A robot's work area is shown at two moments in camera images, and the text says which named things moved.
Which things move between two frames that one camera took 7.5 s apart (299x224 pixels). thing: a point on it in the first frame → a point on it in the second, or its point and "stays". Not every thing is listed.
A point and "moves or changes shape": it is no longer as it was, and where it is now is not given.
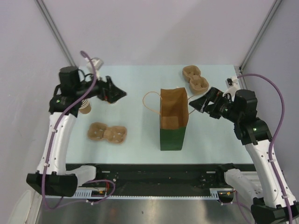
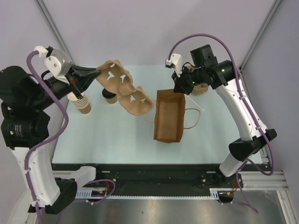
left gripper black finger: x=113 y=93 → x=85 y=76
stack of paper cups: x=86 y=107 stays
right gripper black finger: x=202 y=103 → x=178 y=90
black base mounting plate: x=160 y=179 stays
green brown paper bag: x=174 y=111 moves or changes shape
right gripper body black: x=222 y=106 → x=187 y=80
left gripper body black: x=100 y=91 → x=73 y=83
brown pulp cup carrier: x=99 y=130 → x=115 y=79
